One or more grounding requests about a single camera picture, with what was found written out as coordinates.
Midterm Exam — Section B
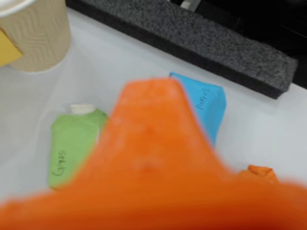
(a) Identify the paper cup with orange label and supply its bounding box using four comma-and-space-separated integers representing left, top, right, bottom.
0, 0, 72, 73

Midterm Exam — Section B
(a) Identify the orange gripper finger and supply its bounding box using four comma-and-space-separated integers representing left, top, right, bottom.
0, 78, 307, 230

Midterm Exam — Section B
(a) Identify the blue paper-wrapped packet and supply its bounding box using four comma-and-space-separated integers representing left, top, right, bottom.
169, 71, 227, 149

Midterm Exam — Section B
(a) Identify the orange paper-wrapped packet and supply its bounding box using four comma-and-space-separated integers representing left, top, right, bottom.
236, 164, 280, 185

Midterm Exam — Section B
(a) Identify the green paper-wrapped packet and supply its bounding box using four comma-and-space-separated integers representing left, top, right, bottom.
47, 103, 109, 190

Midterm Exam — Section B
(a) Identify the yellow handwritten welcome sign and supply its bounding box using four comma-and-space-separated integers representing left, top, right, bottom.
0, 28, 24, 67

